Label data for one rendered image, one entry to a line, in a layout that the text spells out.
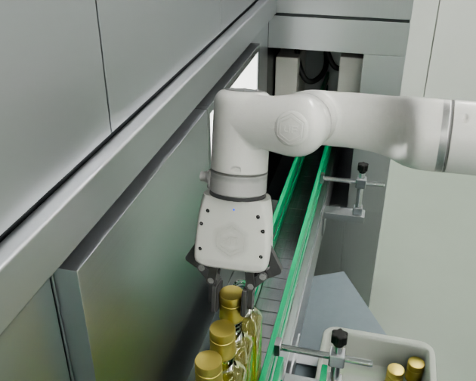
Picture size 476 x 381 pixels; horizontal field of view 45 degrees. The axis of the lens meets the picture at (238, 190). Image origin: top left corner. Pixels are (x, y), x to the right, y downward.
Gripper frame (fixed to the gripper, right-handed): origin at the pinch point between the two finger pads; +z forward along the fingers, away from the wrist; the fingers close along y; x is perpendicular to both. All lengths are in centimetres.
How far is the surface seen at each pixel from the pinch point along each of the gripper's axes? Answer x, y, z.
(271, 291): 42.8, -0.4, 18.0
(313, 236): 66, 6, 12
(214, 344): -6.6, -0.5, 3.8
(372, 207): 104, 21, 13
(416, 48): 376, 45, -35
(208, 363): -11.8, 0.1, 3.5
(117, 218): -10.7, -12.3, -13.2
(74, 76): -15.7, -15.0, -30.0
